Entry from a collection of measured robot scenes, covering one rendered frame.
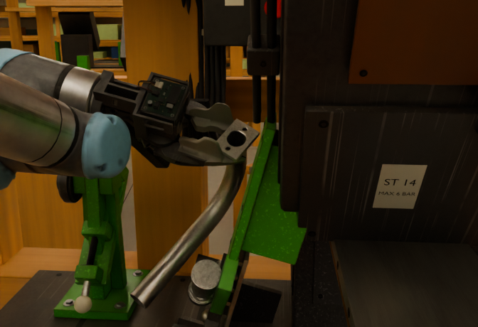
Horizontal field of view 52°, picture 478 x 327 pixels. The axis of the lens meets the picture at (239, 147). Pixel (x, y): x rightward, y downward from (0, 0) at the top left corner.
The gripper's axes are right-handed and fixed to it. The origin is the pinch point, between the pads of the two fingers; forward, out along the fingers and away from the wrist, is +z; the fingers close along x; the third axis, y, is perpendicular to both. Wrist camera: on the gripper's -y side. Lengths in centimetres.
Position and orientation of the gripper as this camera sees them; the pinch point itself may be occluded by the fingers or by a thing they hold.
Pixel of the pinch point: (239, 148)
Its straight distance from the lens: 68.8
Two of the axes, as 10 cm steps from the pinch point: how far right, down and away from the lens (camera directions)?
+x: 2.5, -8.4, 4.8
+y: 1.1, -4.7, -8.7
